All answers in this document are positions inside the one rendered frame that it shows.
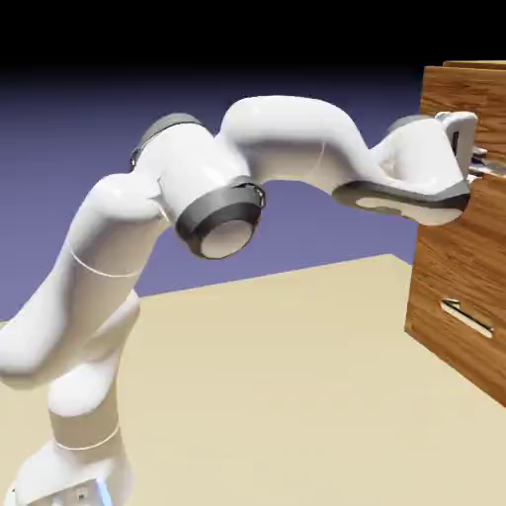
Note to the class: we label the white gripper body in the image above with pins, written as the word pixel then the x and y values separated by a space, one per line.
pixel 466 130

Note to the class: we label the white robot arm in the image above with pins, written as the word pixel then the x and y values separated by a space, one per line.
pixel 118 237

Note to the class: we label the short wooden drawer front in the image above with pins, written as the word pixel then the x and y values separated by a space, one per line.
pixel 446 91

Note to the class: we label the wooden cabinet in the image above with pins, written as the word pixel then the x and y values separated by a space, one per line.
pixel 474 64

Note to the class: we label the tall wooden drawer front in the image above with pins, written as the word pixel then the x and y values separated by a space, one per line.
pixel 442 269

